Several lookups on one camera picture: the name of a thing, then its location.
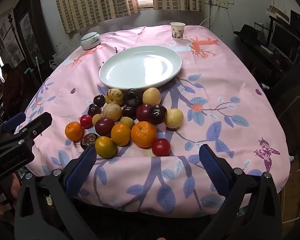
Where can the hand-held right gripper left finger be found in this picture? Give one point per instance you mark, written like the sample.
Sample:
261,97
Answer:
81,167

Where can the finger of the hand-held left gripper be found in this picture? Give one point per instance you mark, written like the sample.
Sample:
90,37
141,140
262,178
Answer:
37,123
13,120

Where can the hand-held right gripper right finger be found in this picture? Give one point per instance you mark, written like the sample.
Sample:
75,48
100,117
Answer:
213,170

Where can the brown passion fruit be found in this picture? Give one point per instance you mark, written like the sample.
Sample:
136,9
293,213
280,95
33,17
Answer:
88,140

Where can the yellow green tomato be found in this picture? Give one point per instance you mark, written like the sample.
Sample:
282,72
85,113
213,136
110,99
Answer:
105,147

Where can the small orange mandarin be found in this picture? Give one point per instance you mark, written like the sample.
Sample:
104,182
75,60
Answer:
74,131

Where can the small red tomato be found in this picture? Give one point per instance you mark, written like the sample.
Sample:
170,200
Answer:
86,121

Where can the dark red plum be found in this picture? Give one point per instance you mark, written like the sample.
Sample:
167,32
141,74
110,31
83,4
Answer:
104,127

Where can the smooth orange fruit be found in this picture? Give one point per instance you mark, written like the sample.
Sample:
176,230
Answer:
120,134

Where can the small tan fruit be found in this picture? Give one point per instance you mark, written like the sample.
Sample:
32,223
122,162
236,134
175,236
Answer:
127,122
97,118

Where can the yellow round fruit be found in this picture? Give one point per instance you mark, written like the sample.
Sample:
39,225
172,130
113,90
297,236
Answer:
151,96
174,118

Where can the large orange mandarin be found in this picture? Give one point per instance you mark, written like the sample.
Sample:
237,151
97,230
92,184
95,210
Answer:
144,134

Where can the dark purple round fruit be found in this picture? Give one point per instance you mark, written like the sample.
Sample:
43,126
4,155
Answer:
133,97
158,114

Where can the white oval plate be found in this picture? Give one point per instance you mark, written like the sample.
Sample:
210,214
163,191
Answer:
140,67

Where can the person's left hand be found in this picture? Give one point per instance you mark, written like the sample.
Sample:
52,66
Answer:
15,186

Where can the striped pepino melon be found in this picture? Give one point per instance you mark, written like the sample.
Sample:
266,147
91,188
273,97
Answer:
114,96
112,112

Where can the electric fan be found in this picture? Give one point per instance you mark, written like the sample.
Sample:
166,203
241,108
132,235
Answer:
12,52

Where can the pink floral tablecloth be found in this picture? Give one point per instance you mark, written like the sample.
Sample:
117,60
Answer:
215,80

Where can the white lidded ceramic jar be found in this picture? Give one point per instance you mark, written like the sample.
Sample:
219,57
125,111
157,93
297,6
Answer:
90,41

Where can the dark desk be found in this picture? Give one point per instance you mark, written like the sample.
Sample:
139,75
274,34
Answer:
262,60

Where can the small red object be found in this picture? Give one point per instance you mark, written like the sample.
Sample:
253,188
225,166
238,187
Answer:
277,61

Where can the wide checked curtain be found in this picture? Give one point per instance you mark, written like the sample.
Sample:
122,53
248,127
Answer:
95,2

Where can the black hat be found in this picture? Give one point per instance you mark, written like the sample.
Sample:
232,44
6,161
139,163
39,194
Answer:
247,32

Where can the printed paper cup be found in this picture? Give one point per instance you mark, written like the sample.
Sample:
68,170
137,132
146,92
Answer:
177,31

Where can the black monitor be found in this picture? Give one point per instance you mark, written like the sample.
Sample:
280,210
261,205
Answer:
283,40

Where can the dark framed wall picture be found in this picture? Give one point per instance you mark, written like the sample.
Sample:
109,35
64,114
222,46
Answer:
30,25

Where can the white wall power strip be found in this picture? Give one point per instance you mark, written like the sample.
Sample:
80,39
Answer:
216,2

